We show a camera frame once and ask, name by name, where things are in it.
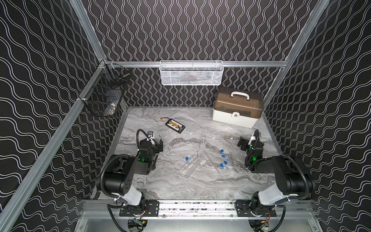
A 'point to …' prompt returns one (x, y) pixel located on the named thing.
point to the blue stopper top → (221, 151)
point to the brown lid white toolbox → (237, 107)
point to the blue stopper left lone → (187, 158)
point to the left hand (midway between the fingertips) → (153, 137)
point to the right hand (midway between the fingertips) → (249, 138)
